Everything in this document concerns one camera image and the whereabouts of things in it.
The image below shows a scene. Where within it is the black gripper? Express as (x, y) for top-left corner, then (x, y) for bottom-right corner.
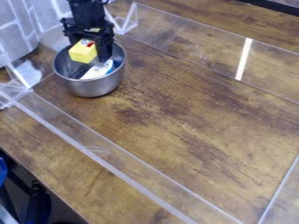
(60, 0), (115, 63)

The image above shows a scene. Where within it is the yellow butter block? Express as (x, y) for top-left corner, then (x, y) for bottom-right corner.
(70, 38), (98, 64)

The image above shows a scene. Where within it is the stainless steel bowl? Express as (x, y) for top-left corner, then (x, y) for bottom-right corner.
(52, 43), (127, 98)

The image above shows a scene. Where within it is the white fish toy in bowl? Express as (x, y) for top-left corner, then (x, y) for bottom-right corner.
(80, 59), (115, 80)

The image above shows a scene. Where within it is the grey brick pattern cloth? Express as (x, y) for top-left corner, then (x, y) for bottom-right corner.
(0, 0), (115, 68)

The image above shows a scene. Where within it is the clear acrylic barrier front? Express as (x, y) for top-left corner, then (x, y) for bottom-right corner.
(0, 83), (243, 224)

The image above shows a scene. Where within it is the clear acrylic triangular bracket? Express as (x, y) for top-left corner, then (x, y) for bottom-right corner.
(104, 3), (138, 35)

